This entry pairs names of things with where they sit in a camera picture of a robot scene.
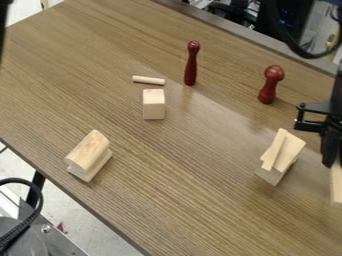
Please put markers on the long wooden block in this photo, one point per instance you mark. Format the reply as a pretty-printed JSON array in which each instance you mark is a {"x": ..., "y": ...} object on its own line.
[{"x": 337, "y": 183}]

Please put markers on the notched wooden block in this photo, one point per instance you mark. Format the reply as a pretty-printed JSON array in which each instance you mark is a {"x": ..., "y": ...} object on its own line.
[{"x": 285, "y": 150}]

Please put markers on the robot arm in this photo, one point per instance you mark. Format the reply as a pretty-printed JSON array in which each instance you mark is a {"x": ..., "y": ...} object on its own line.
[{"x": 338, "y": 86}]

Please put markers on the tall red wooden pin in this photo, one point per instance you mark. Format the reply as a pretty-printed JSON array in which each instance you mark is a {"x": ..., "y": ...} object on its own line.
[{"x": 191, "y": 66}]

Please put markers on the short red wooden pin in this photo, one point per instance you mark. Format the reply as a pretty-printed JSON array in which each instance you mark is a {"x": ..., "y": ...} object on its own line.
[{"x": 270, "y": 85}]

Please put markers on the wooden cube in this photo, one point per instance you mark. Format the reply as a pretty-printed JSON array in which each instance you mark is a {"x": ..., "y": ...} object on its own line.
[{"x": 153, "y": 106}]

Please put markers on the small wooden dowel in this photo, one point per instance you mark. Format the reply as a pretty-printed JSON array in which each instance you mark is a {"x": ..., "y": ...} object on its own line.
[{"x": 148, "y": 80}]

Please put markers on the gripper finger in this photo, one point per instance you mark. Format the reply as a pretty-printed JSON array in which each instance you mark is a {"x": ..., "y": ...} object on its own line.
[{"x": 330, "y": 146}]

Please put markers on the computer tower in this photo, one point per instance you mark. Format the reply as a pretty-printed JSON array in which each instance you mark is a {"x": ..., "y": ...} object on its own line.
[{"x": 307, "y": 20}]

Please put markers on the black table leg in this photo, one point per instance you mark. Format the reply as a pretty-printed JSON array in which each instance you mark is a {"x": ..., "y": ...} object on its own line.
[{"x": 35, "y": 188}]

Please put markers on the rounded wooden block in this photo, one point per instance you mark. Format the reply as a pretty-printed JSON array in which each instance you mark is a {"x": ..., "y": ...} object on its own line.
[{"x": 88, "y": 155}]

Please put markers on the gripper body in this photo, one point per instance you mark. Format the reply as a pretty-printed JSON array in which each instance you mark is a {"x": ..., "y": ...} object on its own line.
[{"x": 331, "y": 115}]

